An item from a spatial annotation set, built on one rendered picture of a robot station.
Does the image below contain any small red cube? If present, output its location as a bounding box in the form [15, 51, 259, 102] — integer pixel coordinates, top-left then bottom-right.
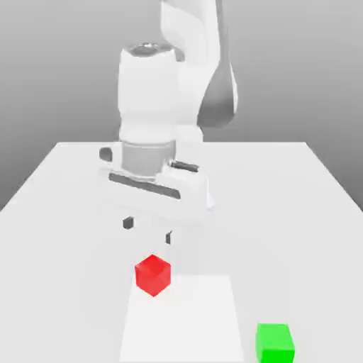
[134, 254, 172, 298]

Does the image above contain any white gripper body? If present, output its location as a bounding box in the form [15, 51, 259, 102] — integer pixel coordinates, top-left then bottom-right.
[96, 167, 215, 228]

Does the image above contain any small green cube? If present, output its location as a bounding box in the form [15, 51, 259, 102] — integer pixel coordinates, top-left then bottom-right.
[255, 323, 296, 363]

